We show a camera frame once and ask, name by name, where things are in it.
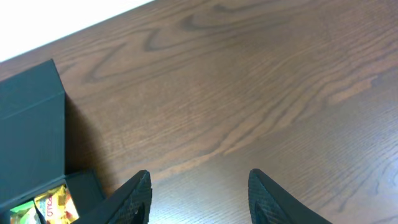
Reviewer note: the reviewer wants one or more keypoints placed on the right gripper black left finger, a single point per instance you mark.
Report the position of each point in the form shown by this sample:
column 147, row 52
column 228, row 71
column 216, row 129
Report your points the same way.
column 129, row 204

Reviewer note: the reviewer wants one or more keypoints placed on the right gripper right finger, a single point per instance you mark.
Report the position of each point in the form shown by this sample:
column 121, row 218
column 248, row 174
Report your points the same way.
column 269, row 203

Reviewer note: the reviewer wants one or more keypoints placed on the yellow orange snack packet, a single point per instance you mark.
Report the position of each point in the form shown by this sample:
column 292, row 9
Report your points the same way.
column 56, row 206

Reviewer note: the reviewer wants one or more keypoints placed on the yellow-green snack packet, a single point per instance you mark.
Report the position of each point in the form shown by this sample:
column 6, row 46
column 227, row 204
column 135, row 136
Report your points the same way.
column 25, row 214

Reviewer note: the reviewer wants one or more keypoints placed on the dark green box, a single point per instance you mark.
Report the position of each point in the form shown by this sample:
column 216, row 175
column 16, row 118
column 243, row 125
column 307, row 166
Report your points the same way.
column 33, row 142

